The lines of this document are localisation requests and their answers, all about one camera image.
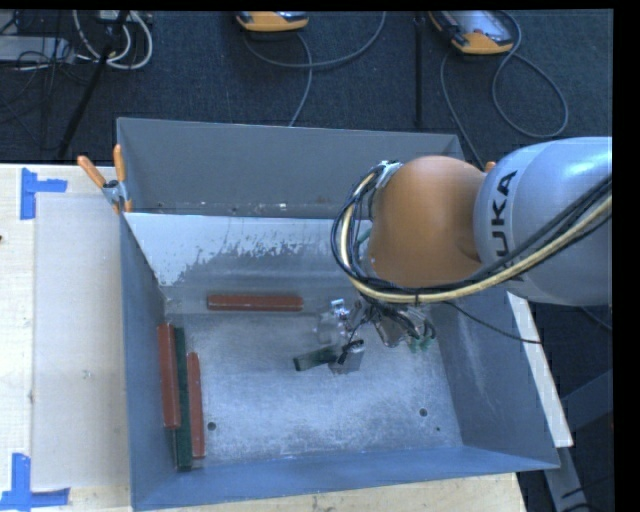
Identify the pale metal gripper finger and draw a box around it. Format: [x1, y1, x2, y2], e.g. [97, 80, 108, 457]
[316, 298, 351, 345]
[328, 341, 366, 376]

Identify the dark green block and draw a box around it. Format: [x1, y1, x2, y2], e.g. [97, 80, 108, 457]
[292, 347, 340, 372]
[171, 326, 196, 472]

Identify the grey metal bin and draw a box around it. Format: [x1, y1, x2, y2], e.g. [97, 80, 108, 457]
[115, 117, 562, 512]

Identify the red-brown flat block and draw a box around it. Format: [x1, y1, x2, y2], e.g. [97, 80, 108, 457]
[185, 351, 207, 460]
[156, 322, 182, 431]
[206, 293, 305, 313]

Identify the pale flat board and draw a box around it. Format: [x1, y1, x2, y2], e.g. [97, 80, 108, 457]
[29, 191, 132, 494]

